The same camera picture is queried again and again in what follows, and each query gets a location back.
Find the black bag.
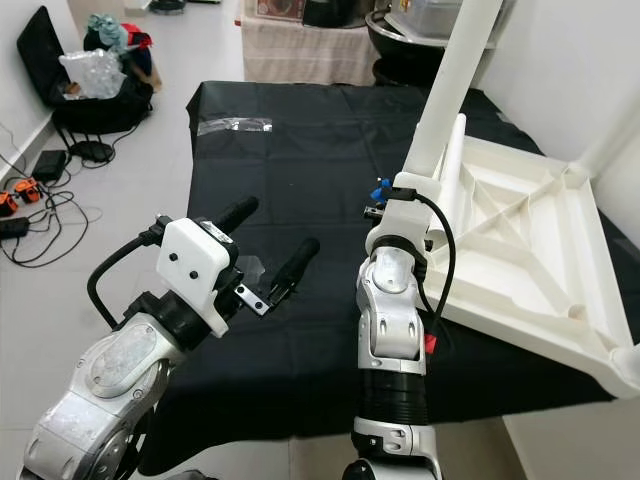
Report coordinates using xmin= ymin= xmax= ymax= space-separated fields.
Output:
xmin=17 ymin=5 xmax=156 ymax=136

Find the black table cloth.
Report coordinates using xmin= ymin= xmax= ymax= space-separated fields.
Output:
xmin=138 ymin=80 xmax=640 ymax=479

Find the black power strip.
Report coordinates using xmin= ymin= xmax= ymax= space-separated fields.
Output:
xmin=0 ymin=215 xmax=31 ymax=239

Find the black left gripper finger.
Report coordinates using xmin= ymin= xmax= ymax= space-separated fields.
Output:
xmin=210 ymin=196 xmax=261 ymax=231
xmin=265 ymin=237 xmax=321 ymax=304

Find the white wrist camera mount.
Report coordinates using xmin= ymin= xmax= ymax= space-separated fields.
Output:
xmin=160 ymin=217 xmax=241 ymax=339
xmin=365 ymin=172 xmax=446 ymax=256

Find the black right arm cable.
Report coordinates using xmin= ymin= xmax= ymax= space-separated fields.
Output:
xmin=420 ymin=190 xmax=458 ymax=331

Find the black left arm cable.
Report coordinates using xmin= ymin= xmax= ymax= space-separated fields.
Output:
xmin=87 ymin=215 xmax=173 ymax=329

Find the flat clear plastic bag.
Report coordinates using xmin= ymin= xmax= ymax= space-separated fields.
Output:
xmin=198 ymin=117 xmax=273 ymax=136

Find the crumpled clear plastic bag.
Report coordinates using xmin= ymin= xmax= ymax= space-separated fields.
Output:
xmin=60 ymin=48 xmax=126 ymax=99

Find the black power adapter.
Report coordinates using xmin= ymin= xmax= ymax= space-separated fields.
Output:
xmin=35 ymin=150 xmax=71 ymax=181

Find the red and teal clothes pile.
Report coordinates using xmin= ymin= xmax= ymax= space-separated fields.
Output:
xmin=87 ymin=12 xmax=151 ymax=56

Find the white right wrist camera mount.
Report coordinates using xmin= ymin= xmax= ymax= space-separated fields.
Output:
xmin=365 ymin=172 xmax=446 ymax=256

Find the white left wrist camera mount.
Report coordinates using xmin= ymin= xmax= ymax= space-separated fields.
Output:
xmin=160 ymin=217 xmax=241 ymax=339

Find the black stand base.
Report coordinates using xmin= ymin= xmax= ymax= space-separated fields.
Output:
xmin=70 ymin=140 xmax=116 ymax=164

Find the steel tray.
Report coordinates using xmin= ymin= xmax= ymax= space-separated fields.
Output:
xmin=390 ymin=0 xmax=506 ymax=36

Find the orange black battery charger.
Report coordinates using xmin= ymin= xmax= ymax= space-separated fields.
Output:
xmin=0 ymin=177 xmax=46 ymax=213

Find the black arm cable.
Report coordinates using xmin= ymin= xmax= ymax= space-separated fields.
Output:
xmin=420 ymin=190 xmax=458 ymax=331
xmin=87 ymin=215 xmax=173 ymax=329

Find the black kitchen appliance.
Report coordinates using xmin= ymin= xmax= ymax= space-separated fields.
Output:
xmin=300 ymin=0 xmax=356 ymax=29

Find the beige striped cloth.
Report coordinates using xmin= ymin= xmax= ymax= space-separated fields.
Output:
xmin=240 ymin=15 xmax=381 ymax=86

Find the clear tape cross patch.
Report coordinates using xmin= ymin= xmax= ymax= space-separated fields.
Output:
xmin=230 ymin=250 xmax=276 ymax=291

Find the black floor cable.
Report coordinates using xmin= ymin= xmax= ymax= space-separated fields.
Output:
xmin=0 ymin=120 xmax=106 ymax=266

